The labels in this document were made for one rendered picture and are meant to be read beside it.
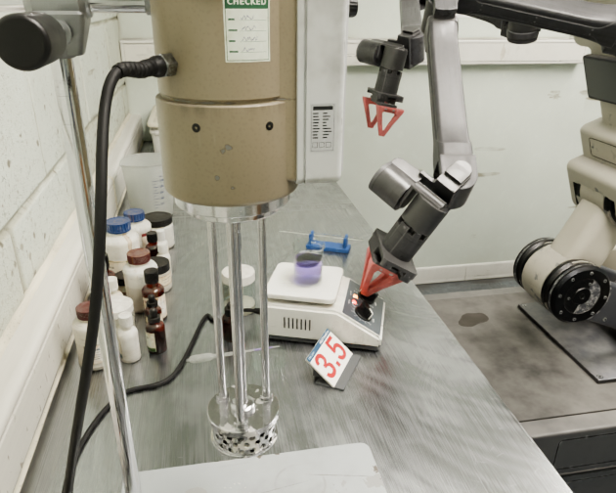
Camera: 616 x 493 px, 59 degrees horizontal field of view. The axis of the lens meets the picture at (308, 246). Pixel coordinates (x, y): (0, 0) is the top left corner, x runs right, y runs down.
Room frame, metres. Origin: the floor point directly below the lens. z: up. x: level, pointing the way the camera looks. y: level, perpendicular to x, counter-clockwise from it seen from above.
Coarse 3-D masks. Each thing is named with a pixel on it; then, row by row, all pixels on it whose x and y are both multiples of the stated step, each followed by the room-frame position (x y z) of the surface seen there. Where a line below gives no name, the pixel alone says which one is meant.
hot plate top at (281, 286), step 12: (288, 264) 0.88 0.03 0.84; (276, 276) 0.84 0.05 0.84; (288, 276) 0.84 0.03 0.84; (324, 276) 0.84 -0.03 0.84; (336, 276) 0.84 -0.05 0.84; (276, 288) 0.79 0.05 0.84; (288, 288) 0.80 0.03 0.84; (300, 288) 0.80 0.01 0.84; (312, 288) 0.80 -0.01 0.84; (324, 288) 0.80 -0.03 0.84; (336, 288) 0.80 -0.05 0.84; (300, 300) 0.77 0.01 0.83; (312, 300) 0.76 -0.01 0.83; (324, 300) 0.76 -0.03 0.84
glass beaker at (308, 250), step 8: (296, 240) 0.84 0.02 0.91; (304, 240) 0.84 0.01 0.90; (312, 240) 0.84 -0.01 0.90; (320, 240) 0.84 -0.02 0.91; (296, 248) 0.80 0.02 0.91; (304, 248) 0.84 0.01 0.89; (312, 248) 0.84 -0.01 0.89; (320, 248) 0.83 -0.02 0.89; (296, 256) 0.80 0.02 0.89; (304, 256) 0.80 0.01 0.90; (312, 256) 0.80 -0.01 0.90; (320, 256) 0.80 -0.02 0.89; (296, 264) 0.80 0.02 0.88; (304, 264) 0.80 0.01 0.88; (312, 264) 0.80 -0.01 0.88; (320, 264) 0.80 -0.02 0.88; (296, 272) 0.80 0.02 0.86; (304, 272) 0.80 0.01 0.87; (312, 272) 0.80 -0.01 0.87; (320, 272) 0.80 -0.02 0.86; (296, 280) 0.80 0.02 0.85; (304, 280) 0.80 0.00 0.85; (312, 280) 0.80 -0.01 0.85; (320, 280) 0.80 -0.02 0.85
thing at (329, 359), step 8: (328, 336) 0.73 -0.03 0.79; (328, 344) 0.72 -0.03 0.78; (336, 344) 0.73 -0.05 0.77; (320, 352) 0.69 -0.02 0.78; (328, 352) 0.70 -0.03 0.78; (336, 352) 0.71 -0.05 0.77; (344, 352) 0.72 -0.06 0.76; (312, 360) 0.67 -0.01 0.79; (320, 360) 0.68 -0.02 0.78; (328, 360) 0.69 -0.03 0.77; (336, 360) 0.70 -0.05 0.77; (344, 360) 0.71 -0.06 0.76; (320, 368) 0.66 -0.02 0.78; (328, 368) 0.67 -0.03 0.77; (336, 368) 0.68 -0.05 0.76; (328, 376) 0.66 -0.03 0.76
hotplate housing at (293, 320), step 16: (272, 304) 0.77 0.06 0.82; (288, 304) 0.77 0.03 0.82; (304, 304) 0.77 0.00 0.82; (320, 304) 0.77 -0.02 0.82; (336, 304) 0.77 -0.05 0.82; (384, 304) 0.85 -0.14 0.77; (272, 320) 0.77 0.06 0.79; (288, 320) 0.76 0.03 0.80; (304, 320) 0.76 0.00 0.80; (320, 320) 0.76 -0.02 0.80; (336, 320) 0.75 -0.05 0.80; (352, 320) 0.75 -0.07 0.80; (272, 336) 0.77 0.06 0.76; (288, 336) 0.77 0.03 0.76; (304, 336) 0.76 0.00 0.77; (320, 336) 0.76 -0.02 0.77; (336, 336) 0.75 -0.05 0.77; (352, 336) 0.75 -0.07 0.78; (368, 336) 0.74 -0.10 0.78
